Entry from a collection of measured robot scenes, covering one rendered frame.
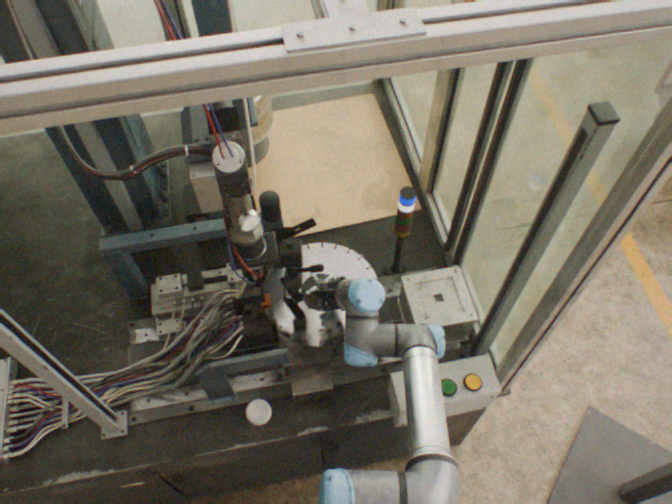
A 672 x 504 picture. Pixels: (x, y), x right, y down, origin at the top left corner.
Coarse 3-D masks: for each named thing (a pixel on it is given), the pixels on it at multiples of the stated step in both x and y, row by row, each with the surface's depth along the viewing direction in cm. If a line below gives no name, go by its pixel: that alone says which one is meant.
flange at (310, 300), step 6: (318, 276) 166; (324, 276) 166; (306, 282) 165; (312, 282) 165; (306, 288) 164; (306, 294) 163; (312, 294) 163; (318, 294) 162; (306, 300) 162; (312, 300) 162; (312, 306) 162
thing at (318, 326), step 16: (304, 256) 171; (320, 256) 171; (336, 256) 171; (352, 256) 171; (272, 272) 168; (304, 272) 168; (320, 272) 168; (336, 272) 168; (352, 272) 168; (368, 272) 168; (272, 288) 166; (272, 304) 163; (288, 304) 163; (304, 304) 163; (272, 320) 160; (288, 320) 160; (304, 320) 160; (320, 320) 160; (336, 320) 160; (288, 336) 158; (304, 336) 158; (320, 336) 158; (336, 336) 158
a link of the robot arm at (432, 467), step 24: (408, 336) 127; (432, 336) 127; (408, 360) 122; (432, 360) 122; (408, 384) 118; (432, 384) 116; (408, 408) 114; (432, 408) 111; (408, 432) 111; (432, 432) 107; (432, 456) 102; (408, 480) 97; (432, 480) 98; (456, 480) 100
